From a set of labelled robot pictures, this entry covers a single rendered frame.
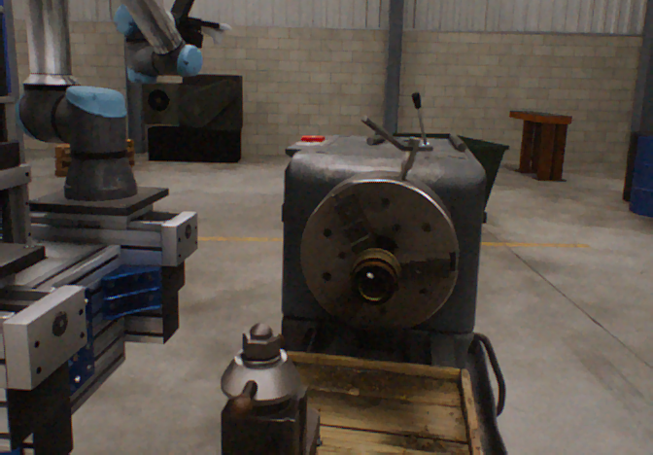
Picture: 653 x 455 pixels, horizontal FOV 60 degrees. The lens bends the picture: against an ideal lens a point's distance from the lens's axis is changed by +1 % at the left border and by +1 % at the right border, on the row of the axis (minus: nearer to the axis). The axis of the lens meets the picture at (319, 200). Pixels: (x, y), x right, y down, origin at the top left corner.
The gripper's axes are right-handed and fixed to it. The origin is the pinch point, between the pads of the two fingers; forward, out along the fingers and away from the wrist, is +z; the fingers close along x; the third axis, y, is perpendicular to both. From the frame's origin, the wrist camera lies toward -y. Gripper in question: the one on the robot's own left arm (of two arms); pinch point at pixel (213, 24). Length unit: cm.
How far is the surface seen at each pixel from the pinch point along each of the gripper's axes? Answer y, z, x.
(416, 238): 34, -39, 86
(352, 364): 58, -52, 82
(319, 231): 37, -46, 68
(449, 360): 59, -34, 96
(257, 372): 31, -101, 91
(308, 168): 28, -32, 56
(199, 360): 165, 68, -44
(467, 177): 24, -21, 89
